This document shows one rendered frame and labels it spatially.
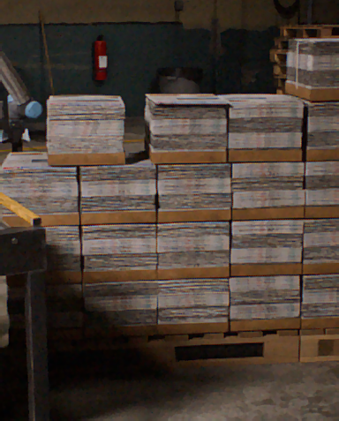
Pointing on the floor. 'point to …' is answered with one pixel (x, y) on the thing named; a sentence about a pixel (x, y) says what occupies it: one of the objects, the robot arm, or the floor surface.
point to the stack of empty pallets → (288, 48)
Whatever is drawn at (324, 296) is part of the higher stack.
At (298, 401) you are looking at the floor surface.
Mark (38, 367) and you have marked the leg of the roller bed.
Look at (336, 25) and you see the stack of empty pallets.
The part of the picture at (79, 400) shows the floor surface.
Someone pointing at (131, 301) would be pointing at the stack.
